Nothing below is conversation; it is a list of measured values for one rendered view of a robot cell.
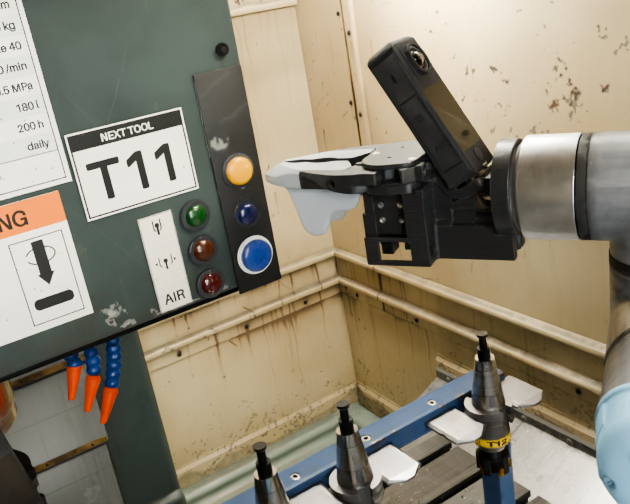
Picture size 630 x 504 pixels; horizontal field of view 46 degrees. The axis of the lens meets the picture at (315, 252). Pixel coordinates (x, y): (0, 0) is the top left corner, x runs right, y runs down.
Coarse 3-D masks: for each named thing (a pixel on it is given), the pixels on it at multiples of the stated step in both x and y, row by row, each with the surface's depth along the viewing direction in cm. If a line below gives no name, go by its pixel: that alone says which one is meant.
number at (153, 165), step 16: (144, 144) 60; (160, 144) 61; (176, 144) 62; (128, 160) 60; (144, 160) 60; (160, 160) 61; (176, 160) 62; (128, 176) 60; (144, 176) 61; (160, 176) 61; (176, 176) 62; (128, 192) 60; (144, 192) 61
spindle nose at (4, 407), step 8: (0, 384) 74; (8, 384) 76; (0, 392) 74; (8, 392) 76; (0, 400) 74; (8, 400) 75; (0, 408) 74; (8, 408) 75; (16, 408) 78; (0, 416) 74; (8, 416) 75; (0, 424) 74; (8, 424) 75
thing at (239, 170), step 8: (232, 160) 64; (240, 160) 64; (248, 160) 65; (232, 168) 64; (240, 168) 64; (248, 168) 65; (232, 176) 64; (240, 176) 65; (248, 176) 65; (240, 184) 65
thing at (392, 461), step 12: (372, 456) 93; (384, 456) 92; (396, 456) 92; (408, 456) 92; (384, 468) 90; (396, 468) 90; (408, 468) 90; (384, 480) 88; (396, 480) 88; (408, 480) 88
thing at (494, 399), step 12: (480, 360) 95; (492, 360) 95; (480, 372) 95; (492, 372) 95; (480, 384) 96; (492, 384) 96; (480, 396) 96; (492, 396) 96; (504, 396) 98; (480, 408) 97; (492, 408) 96
